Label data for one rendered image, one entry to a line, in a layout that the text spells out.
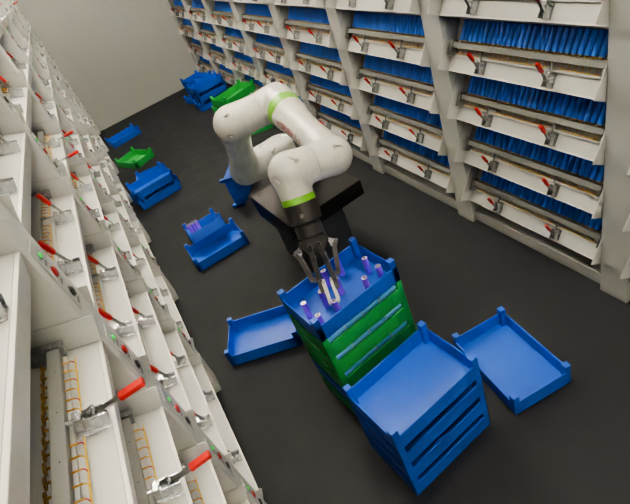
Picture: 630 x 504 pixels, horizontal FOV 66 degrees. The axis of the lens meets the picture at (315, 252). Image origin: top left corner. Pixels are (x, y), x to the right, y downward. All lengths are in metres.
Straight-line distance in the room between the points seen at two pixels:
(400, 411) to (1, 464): 1.05
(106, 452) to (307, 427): 1.11
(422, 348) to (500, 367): 0.33
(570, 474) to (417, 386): 0.44
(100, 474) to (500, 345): 1.36
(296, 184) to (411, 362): 0.60
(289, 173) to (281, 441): 0.91
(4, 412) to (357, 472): 1.22
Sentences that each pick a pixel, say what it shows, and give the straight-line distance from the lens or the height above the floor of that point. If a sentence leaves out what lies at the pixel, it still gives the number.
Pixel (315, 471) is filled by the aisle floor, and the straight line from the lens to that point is 1.64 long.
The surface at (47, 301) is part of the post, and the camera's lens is 0.81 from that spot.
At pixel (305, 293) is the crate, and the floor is 0.41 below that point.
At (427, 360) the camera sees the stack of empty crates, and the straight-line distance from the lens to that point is 1.44.
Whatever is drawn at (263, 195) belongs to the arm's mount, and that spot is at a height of 0.36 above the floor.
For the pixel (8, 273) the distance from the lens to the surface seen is 0.72.
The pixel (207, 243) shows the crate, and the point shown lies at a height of 0.01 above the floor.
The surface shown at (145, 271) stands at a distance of 2.12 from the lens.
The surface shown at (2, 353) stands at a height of 1.13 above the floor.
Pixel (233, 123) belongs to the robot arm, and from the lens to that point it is 1.62.
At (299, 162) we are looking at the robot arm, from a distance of 1.26.
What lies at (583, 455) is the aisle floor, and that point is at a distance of 1.56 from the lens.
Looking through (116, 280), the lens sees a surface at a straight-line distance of 1.37.
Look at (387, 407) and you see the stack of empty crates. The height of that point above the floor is 0.24.
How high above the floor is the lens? 1.38
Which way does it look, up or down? 36 degrees down
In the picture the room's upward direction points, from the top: 24 degrees counter-clockwise
